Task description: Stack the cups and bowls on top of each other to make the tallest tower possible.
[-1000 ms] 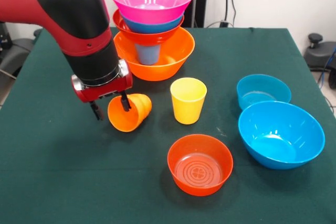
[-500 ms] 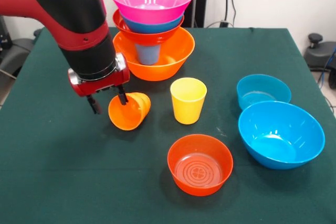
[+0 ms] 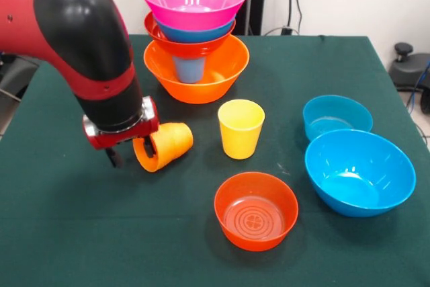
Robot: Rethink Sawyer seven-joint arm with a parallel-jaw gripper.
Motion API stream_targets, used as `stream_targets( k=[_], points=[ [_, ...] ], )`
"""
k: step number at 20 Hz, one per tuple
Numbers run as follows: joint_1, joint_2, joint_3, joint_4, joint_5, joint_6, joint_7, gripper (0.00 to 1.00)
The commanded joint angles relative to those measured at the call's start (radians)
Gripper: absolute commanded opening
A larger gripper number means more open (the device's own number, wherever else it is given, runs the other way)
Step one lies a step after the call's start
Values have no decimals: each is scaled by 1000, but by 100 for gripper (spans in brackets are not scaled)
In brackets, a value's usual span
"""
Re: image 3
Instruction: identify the large orange bowl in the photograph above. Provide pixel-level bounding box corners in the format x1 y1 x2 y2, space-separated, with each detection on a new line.
143 34 251 104

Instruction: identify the large blue bowl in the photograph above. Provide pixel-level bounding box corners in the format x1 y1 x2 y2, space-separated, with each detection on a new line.
304 128 417 218
154 17 236 44

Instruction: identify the black wall cable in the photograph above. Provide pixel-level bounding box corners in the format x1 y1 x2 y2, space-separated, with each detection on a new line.
265 0 303 36

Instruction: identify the wide red bowl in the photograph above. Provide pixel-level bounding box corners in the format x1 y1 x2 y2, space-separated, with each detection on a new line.
144 11 237 58

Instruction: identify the small red bowl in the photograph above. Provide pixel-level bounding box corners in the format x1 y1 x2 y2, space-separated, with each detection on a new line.
214 171 299 252

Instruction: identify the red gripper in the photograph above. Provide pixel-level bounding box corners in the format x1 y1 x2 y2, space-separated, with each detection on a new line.
85 104 160 169

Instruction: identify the small teal blue bowl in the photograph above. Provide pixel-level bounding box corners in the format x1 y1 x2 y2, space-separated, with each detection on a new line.
302 95 374 142

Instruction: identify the blue cup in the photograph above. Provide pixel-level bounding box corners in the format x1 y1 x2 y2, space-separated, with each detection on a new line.
172 55 206 84

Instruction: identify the blue cable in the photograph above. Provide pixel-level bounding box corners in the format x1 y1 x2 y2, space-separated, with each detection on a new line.
406 61 430 113

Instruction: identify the yellow cup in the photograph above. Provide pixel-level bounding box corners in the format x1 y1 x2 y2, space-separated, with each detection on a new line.
217 99 266 160

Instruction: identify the dark green table cloth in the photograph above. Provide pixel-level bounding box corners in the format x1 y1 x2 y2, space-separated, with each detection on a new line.
0 34 430 287

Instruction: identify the black pedestal leg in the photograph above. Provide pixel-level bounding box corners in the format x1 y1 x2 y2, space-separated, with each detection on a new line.
0 53 43 99
389 42 430 115

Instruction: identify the orange cup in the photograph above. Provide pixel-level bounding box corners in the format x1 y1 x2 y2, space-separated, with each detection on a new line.
132 122 194 173

